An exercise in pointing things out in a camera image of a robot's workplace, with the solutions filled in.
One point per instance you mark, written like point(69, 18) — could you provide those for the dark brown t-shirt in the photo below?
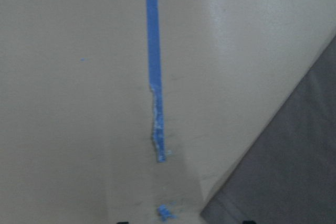
point(288, 174)

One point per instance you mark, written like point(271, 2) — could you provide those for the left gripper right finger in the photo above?
point(248, 222)

